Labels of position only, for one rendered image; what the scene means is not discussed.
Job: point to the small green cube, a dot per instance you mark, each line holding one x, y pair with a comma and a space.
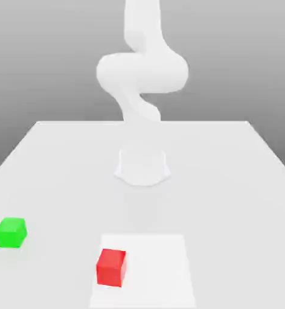
10, 233

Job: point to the small red cube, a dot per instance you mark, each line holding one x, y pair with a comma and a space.
110, 269

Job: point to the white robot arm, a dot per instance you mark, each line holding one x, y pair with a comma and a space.
142, 72

